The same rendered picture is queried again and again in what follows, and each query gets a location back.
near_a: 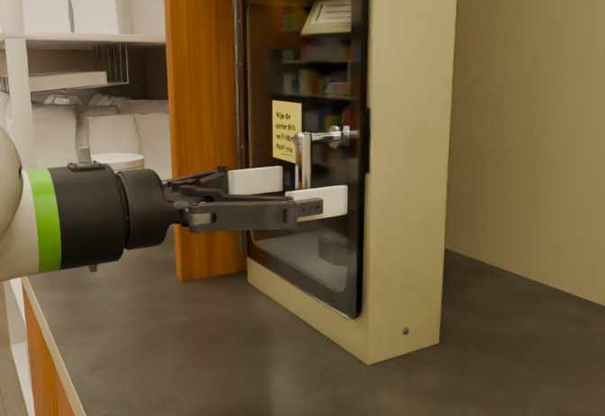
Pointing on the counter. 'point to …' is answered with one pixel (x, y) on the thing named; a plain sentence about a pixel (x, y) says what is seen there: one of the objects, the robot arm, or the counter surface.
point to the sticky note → (285, 129)
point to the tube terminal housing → (395, 164)
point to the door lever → (303, 152)
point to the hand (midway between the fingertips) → (302, 189)
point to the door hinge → (237, 99)
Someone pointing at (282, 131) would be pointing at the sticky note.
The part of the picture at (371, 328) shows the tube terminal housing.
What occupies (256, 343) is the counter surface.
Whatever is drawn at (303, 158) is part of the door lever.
